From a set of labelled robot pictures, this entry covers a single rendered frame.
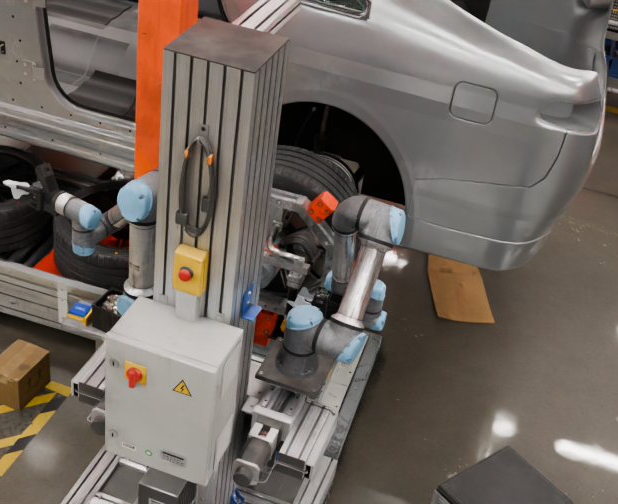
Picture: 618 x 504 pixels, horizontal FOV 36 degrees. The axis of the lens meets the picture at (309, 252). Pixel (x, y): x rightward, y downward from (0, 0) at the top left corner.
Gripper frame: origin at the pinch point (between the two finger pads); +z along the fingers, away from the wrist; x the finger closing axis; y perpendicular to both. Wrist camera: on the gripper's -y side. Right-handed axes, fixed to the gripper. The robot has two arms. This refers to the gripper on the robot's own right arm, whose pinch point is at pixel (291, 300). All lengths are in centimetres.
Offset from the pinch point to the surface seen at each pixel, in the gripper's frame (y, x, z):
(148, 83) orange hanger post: 65, -14, 66
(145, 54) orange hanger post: 76, -14, 68
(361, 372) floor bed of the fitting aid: -75, -57, -25
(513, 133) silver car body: 56, -66, -62
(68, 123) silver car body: 8, -67, 127
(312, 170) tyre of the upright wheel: 33, -39, 8
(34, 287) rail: -51, -22, 121
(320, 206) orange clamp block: 30.1, -20.5, -1.1
